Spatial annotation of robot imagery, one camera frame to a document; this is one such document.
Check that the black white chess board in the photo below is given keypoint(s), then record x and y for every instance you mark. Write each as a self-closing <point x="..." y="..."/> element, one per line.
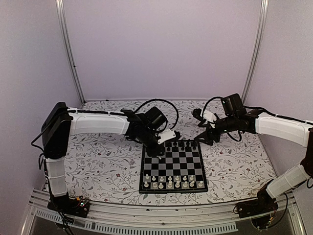
<point x="173" y="164"/>

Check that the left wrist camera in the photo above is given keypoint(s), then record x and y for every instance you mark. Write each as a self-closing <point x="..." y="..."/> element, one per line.
<point x="167" y="135"/>

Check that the white queen piece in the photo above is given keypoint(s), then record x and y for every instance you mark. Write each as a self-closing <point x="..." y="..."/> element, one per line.
<point x="170" y="184"/>

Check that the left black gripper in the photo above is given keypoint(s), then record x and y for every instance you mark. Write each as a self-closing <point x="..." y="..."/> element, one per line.
<point x="155" y="152"/>

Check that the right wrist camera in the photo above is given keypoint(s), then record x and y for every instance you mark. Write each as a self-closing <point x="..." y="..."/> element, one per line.
<point x="204" y="115"/>

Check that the right aluminium frame post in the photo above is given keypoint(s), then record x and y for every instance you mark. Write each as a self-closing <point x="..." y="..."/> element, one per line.
<point x="256" y="50"/>

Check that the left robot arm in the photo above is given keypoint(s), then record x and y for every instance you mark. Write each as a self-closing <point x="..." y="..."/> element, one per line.
<point x="80" y="148"/>

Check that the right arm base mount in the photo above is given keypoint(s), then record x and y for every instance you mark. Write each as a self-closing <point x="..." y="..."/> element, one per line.
<point x="260" y="205"/>

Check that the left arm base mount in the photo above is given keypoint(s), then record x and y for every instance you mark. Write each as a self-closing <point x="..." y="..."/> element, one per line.
<point x="78" y="206"/>

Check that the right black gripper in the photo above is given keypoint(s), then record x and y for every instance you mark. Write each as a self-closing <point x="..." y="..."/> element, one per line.
<point x="207" y="136"/>

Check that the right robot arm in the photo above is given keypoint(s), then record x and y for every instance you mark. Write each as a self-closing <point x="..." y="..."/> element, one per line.
<point x="289" y="139"/>

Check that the front aluminium rail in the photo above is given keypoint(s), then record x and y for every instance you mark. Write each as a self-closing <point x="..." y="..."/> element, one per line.
<point x="118" y="219"/>

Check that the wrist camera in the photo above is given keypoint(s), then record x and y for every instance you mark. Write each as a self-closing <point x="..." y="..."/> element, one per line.
<point x="167" y="135"/>
<point x="204" y="115"/>

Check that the left aluminium frame post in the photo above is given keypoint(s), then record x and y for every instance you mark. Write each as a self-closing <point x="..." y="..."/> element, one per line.
<point x="66" y="39"/>

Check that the white bishop piece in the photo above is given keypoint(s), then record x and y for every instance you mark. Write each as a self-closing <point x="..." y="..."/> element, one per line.
<point x="185" y="184"/>

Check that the black pieces row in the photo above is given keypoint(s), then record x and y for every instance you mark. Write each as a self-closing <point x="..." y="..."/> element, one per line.
<point x="181" y="146"/>

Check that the aluminium frame post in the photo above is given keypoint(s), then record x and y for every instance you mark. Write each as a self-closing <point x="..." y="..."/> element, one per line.
<point x="66" y="39"/>
<point x="256" y="50"/>

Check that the white king piece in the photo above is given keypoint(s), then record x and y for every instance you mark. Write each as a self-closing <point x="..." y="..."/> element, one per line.
<point x="177" y="181"/>

